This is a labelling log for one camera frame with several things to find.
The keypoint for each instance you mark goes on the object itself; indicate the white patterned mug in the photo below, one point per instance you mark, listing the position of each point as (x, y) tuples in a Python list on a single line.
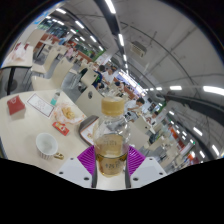
[(46, 146)]

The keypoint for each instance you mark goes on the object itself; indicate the person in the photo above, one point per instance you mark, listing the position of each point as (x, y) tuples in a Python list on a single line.
[(152, 117), (97, 76), (134, 105), (109, 76)]

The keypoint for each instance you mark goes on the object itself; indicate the clear bottle with yellow drink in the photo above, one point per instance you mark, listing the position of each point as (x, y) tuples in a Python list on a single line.
[(111, 150)]

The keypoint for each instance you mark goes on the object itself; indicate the ceiling lights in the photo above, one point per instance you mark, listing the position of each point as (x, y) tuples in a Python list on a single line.
[(213, 90)]

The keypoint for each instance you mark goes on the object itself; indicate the red box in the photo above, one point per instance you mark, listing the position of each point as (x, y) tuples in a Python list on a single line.
[(15, 105)]

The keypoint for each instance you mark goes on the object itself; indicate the beige chair with round hole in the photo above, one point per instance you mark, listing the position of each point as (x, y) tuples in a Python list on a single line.
[(87, 103)]

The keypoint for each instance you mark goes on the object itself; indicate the crumpled food wrapper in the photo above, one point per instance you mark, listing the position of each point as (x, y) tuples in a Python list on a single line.
[(68, 113)]

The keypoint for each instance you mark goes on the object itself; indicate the ceiling air conditioner unit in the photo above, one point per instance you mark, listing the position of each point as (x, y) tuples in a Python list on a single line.
[(138, 48)]

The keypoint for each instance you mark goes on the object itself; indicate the neighbouring beige table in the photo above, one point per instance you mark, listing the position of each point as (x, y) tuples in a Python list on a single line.
[(23, 60)]

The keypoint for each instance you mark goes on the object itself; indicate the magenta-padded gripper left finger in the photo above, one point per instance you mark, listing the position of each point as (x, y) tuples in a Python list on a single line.
[(86, 159)]

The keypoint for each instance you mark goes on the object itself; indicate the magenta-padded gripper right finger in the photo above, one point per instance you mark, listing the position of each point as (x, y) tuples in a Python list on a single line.
[(136, 160)]

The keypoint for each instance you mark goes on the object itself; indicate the white card with red frame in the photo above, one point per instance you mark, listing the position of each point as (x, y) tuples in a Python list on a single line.
[(40, 105)]

